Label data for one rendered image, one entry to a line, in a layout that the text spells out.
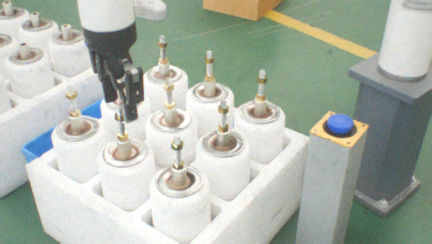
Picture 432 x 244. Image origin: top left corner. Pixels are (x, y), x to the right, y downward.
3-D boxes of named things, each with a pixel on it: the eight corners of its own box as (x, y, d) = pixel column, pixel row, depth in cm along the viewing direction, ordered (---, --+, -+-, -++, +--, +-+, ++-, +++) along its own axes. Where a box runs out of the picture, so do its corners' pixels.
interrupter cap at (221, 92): (183, 98, 99) (183, 95, 99) (202, 80, 105) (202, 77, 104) (217, 108, 96) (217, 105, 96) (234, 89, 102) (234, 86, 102)
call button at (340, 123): (332, 120, 83) (334, 110, 81) (356, 128, 81) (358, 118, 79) (322, 132, 80) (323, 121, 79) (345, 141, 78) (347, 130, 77)
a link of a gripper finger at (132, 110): (122, 90, 74) (126, 119, 77) (132, 99, 72) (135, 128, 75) (131, 87, 75) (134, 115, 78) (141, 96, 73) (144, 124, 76)
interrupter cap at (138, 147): (129, 174, 81) (129, 171, 81) (93, 159, 84) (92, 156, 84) (156, 149, 86) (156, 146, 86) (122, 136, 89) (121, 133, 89)
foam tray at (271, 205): (167, 139, 130) (163, 78, 119) (302, 202, 111) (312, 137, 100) (43, 232, 104) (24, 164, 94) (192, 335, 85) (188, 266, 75)
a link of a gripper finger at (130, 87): (123, 69, 69) (123, 100, 73) (129, 78, 68) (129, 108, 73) (140, 64, 70) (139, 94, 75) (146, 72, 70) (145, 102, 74)
